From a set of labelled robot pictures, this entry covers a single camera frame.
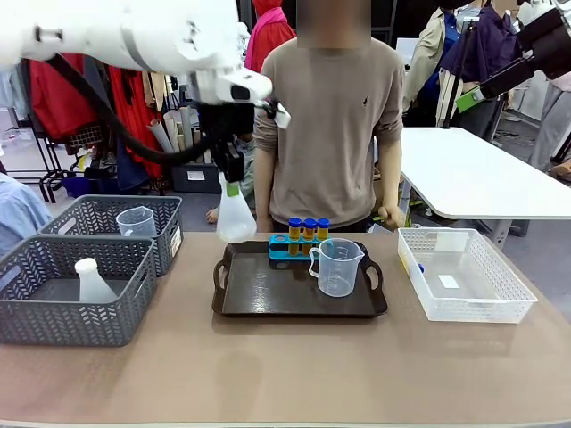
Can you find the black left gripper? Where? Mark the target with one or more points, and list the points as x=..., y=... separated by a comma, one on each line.
x=227, y=122

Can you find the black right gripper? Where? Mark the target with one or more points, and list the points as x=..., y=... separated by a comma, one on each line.
x=551, y=42

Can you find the white translucent conical flask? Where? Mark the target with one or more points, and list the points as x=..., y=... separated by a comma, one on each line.
x=94, y=287
x=236, y=223

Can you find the clear plastic measuring beaker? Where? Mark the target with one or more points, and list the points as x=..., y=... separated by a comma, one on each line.
x=136, y=223
x=336, y=272

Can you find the person's left forearm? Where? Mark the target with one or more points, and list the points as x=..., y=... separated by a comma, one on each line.
x=391, y=169

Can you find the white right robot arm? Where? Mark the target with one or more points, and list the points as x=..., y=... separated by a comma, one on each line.
x=531, y=11

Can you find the person's right forearm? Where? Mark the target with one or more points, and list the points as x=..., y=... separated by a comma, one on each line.
x=264, y=187

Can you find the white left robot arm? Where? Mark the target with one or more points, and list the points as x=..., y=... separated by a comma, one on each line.
x=111, y=31

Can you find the person's right hand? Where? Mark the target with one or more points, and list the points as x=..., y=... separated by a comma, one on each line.
x=265, y=225

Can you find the person's left hand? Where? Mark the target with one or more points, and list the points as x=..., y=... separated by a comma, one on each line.
x=392, y=217

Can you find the dark storage bin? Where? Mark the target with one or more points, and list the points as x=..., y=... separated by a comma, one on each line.
x=196, y=176

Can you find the mannequin in purple shirt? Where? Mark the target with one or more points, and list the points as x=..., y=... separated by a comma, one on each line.
x=490, y=44

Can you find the black tripod pole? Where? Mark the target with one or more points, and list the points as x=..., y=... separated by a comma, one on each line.
x=455, y=84

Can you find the tall grey paper roll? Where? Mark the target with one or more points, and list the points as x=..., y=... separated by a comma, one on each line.
x=187, y=127

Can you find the grey trousers figure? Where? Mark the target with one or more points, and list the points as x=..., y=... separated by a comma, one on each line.
x=553, y=120

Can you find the white paper roll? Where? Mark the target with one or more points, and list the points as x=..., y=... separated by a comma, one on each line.
x=173, y=129

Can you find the grey paper roll slanted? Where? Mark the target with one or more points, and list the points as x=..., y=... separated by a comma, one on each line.
x=163, y=138

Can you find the grey plastic patterned basket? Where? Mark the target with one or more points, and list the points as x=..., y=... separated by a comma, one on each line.
x=167, y=214
x=67, y=321

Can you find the mannequin in beige coat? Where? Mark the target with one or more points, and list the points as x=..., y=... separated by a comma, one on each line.
x=428, y=53

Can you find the white label on grey basket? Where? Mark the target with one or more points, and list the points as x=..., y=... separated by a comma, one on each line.
x=175, y=241

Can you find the white desk top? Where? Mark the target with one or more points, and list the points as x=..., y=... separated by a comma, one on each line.
x=482, y=169

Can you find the blue test tube rack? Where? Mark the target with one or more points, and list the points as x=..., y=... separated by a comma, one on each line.
x=281, y=252

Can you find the long red dress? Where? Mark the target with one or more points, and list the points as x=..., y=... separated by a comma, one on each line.
x=134, y=120

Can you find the beige hanging garment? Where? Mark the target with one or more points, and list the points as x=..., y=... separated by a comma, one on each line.
x=156, y=89

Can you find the person in beige sweater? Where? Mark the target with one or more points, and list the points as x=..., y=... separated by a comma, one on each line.
x=330, y=134

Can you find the black serving tray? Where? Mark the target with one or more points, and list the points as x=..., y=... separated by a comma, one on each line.
x=276, y=294

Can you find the pink red garment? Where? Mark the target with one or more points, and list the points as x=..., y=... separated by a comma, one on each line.
x=267, y=35

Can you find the dark grey jacket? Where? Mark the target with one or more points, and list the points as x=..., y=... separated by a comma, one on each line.
x=93, y=89

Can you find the green chair base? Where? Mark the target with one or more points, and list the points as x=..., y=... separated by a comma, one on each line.
x=416, y=203

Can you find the white desk leg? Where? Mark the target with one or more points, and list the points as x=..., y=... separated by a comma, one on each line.
x=405, y=200

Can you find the red jacket on hanger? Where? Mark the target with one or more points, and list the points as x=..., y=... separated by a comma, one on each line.
x=58, y=102

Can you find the black clothes rack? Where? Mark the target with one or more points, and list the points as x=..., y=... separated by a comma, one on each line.
x=42, y=156

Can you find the light blue shirt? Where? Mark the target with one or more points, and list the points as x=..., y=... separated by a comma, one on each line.
x=22, y=214

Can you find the pale grey hanging garment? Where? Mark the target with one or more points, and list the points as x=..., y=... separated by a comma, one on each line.
x=11, y=89

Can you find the white perforated plastic basket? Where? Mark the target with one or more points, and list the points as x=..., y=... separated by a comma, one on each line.
x=473, y=307

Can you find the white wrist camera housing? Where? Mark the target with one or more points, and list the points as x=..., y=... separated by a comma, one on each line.
x=232, y=87

